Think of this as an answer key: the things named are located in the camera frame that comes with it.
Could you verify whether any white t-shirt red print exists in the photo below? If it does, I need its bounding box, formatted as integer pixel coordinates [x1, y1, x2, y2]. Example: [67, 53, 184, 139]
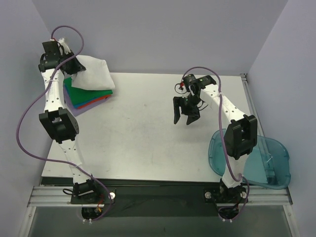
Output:
[71, 55, 115, 90]

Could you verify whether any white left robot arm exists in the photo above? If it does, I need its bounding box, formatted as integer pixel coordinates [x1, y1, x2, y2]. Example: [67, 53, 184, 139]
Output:
[39, 39, 100, 203]

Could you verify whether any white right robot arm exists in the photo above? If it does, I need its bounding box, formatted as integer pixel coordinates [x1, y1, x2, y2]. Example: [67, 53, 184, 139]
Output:
[173, 74, 258, 201]

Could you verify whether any blue folded t-shirt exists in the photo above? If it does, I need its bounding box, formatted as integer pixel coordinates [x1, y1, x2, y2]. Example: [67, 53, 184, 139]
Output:
[74, 100, 94, 109]

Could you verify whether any orange folded t-shirt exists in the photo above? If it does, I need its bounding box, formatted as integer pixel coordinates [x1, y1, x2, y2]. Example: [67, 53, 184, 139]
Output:
[80, 93, 112, 109]

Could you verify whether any teal plastic bin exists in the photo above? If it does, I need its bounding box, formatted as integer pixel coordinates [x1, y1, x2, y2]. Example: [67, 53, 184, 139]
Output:
[208, 131, 291, 190]

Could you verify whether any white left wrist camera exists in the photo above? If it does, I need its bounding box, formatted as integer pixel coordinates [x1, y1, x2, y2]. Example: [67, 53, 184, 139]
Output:
[50, 38, 71, 54]

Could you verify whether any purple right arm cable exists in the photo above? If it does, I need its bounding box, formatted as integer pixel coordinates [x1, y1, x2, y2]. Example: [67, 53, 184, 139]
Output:
[182, 66, 248, 222]

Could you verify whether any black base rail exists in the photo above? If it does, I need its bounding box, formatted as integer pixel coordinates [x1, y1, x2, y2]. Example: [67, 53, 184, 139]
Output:
[40, 177, 247, 218]

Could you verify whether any aluminium frame rail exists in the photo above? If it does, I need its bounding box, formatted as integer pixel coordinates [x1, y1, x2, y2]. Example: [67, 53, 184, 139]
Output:
[18, 73, 301, 237]

